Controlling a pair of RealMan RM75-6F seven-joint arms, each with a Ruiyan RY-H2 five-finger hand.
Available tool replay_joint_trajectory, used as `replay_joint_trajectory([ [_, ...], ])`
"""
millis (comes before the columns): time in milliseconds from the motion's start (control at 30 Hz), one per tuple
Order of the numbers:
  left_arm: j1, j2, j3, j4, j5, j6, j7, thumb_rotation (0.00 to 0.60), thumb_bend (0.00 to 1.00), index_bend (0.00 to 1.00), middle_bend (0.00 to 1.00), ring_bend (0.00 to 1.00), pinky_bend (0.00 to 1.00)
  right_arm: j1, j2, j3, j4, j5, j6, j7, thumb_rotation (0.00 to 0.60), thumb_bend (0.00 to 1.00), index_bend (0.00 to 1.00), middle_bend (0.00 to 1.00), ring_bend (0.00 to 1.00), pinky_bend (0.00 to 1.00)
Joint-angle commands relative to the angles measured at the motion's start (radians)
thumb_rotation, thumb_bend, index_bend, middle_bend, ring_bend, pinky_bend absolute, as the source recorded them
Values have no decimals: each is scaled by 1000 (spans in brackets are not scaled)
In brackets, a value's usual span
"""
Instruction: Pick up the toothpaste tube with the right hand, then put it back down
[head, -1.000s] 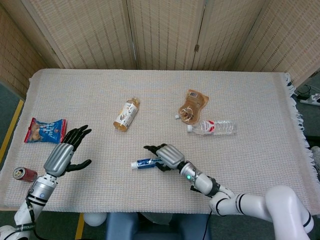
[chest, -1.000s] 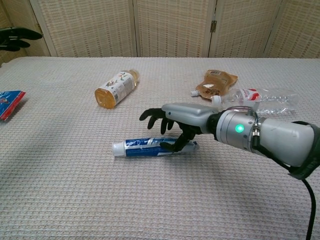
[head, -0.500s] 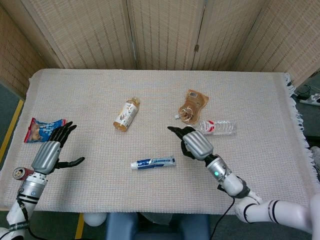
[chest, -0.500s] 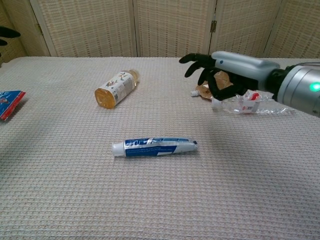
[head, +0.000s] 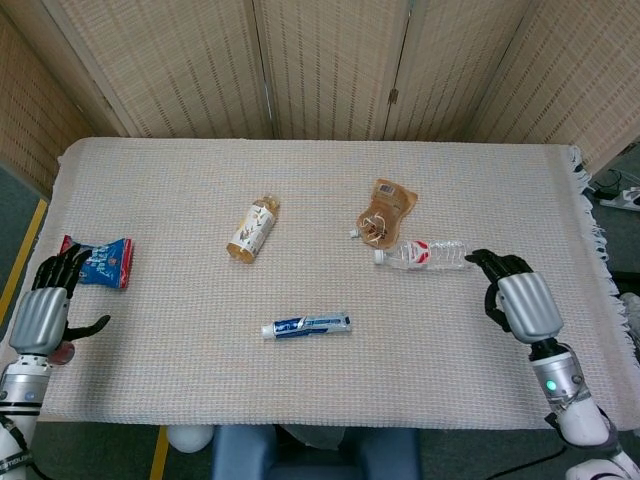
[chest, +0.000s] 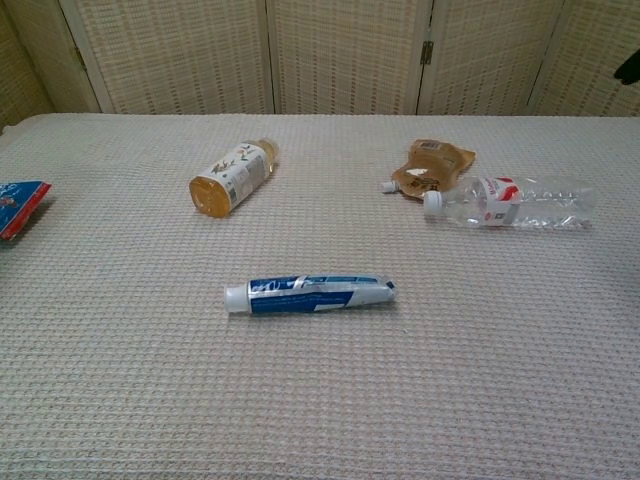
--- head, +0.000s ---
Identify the woven folding screen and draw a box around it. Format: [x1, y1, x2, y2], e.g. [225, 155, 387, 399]
[0, 0, 640, 196]

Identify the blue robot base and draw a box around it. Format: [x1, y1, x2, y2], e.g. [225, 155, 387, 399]
[209, 424, 424, 480]

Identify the blue white toothpaste tube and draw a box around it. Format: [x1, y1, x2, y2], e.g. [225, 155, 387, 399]
[261, 310, 354, 342]

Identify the beige woven tablecloth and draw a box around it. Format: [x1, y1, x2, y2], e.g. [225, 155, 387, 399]
[37, 137, 626, 431]

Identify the clear plastic water bottle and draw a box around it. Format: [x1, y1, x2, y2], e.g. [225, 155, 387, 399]
[373, 238, 476, 273]

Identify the brown spout pouch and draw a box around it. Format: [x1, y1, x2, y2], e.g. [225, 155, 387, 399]
[349, 178, 420, 250]

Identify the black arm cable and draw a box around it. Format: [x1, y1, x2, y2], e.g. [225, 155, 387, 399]
[487, 447, 569, 480]

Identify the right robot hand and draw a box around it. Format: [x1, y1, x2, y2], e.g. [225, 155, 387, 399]
[464, 248, 571, 362]

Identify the white round robot part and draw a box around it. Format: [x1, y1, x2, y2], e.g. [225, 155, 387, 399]
[166, 424, 215, 454]

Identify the amber tea bottle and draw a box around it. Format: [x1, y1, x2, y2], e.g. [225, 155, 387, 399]
[226, 194, 281, 262]

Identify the white power strip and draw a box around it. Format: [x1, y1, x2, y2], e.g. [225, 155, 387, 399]
[598, 187, 640, 211]

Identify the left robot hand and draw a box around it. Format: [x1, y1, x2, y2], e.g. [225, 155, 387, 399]
[8, 243, 112, 366]

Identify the blue red snack bag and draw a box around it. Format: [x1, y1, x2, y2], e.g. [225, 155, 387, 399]
[60, 234, 135, 290]

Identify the grey robot torso part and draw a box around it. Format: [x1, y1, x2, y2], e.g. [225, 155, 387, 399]
[277, 424, 351, 451]

